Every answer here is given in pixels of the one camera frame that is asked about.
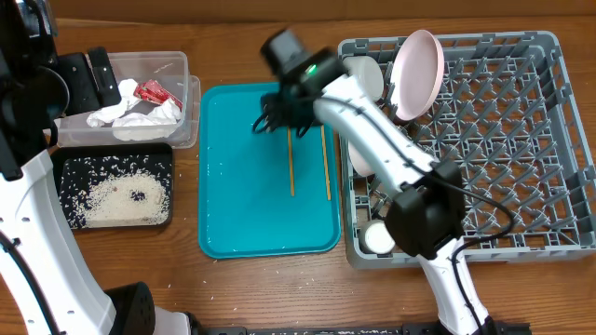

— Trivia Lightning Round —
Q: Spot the large white plate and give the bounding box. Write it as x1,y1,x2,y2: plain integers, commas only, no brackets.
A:
389,30,444,121

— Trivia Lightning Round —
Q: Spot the small white cup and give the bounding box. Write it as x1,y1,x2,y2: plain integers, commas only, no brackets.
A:
358,220,396,255

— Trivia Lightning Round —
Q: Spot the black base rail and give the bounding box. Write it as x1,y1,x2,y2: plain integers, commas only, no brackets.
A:
185,321,532,335

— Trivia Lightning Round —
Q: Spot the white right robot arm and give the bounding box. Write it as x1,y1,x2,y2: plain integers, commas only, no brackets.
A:
252,30,514,334

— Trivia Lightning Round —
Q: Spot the red snack wrapper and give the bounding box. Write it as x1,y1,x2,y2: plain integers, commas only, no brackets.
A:
133,80,183,110

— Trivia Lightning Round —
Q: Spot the clear plastic waste bin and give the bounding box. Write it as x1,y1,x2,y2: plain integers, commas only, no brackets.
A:
56,51,201,149

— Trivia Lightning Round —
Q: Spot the white bowl with rice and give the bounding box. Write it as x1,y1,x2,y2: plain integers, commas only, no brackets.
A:
343,56,385,102

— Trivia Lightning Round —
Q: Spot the pile of rice grains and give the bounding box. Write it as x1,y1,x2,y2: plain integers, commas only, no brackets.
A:
60,155,172,228

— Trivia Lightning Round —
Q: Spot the teal serving tray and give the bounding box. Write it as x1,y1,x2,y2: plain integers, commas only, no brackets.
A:
198,83,341,260

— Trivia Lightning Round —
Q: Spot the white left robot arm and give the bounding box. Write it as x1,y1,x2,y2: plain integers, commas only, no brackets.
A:
1,0,203,334

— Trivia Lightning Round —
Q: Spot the white napkin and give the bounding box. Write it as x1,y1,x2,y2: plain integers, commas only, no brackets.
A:
86,78,141,128
113,99,182,141

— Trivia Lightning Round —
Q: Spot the grey dishwasher rack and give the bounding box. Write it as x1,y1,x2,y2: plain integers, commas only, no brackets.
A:
334,30,596,270

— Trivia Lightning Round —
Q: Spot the wooden chopstick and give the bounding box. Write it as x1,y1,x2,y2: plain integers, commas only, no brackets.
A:
320,126,332,201
287,127,295,197

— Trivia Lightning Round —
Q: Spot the black food waste tray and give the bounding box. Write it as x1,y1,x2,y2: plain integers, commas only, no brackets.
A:
50,142,175,230

